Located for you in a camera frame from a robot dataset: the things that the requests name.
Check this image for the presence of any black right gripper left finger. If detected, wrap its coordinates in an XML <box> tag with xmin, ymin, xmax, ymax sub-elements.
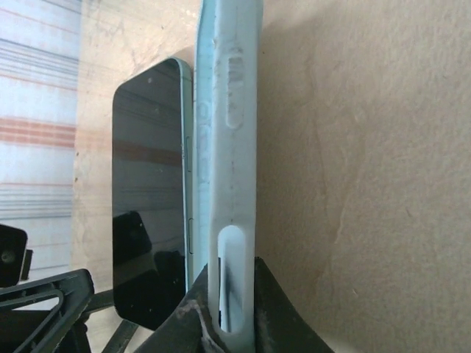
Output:
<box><xmin>136</xmin><ymin>265</ymin><xmax>222</xmax><ymax>353</ymax></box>

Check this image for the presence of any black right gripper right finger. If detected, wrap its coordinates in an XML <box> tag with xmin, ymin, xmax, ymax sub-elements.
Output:
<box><xmin>252</xmin><ymin>256</ymin><xmax>333</xmax><ymax>353</ymax></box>

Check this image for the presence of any phone with green edge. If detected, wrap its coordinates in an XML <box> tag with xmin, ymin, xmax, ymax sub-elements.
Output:
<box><xmin>110</xmin><ymin>57</ymin><xmax>196</xmax><ymax>331</ymax></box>

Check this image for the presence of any light blue phone case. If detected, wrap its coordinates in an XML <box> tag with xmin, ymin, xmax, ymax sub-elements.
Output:
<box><xmin>192</xmin><ymin>0</ymin><xmax>266</xmax><ymax>353</ymax></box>

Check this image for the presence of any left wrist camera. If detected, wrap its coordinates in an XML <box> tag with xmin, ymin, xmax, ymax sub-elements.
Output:
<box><xmin>0</xmin><ymin>223</ymin><xmax>35</xmax><ymax>288</ymax></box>

